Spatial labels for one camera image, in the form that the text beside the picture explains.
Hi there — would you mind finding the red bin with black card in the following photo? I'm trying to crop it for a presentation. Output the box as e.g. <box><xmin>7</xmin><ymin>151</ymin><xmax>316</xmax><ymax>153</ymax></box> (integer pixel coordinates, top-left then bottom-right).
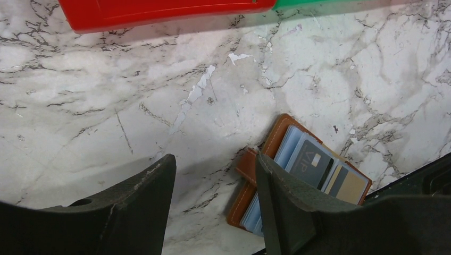
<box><xmin>59</xmin><ymin>0</ymin><xmax>275</xmax><ymax>34</ymax></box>

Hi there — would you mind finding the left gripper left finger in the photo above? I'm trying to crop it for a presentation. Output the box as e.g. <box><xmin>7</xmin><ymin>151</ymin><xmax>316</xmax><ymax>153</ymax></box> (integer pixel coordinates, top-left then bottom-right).
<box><xmin>1</xmin><ymin>154</ymin><xmax>177</xmax><ymax>254</ymax></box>

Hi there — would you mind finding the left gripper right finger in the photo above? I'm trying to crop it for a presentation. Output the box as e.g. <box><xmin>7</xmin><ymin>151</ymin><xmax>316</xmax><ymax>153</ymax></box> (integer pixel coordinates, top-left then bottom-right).
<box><xmin>255</xmin><ymin>154</ymin><xmax>450</xmax><ymax>254</ymax></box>

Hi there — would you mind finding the black VIP card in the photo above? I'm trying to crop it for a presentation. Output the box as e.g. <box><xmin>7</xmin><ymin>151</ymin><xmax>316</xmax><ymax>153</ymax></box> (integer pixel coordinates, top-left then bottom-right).
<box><xmin>286</xmin><ymin>139</ymin><xmax>335</xmax><ymax>190</ymax></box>

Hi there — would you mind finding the green plastic bin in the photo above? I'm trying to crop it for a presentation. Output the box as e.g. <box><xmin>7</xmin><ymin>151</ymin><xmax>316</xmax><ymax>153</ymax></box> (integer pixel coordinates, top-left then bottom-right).
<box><xmin>272</xmin><ymin>0</ymin><xmax>355</xmax><ymax>11</ymax></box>

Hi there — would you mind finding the gold card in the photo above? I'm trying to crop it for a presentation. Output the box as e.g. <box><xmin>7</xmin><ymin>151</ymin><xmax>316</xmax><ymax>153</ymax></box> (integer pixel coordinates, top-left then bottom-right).
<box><xmin>322</xmin><ymin>163</ymin><xmax>371</xmax><ymax>205</ymax></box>

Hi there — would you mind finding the brown leather card holder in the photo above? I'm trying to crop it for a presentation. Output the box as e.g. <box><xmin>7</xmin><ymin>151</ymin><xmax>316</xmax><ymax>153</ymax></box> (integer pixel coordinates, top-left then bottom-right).
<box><xmin>227</xmin><ymin>114</ymin><xmax>372</xmax><ymax>236</ymax></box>

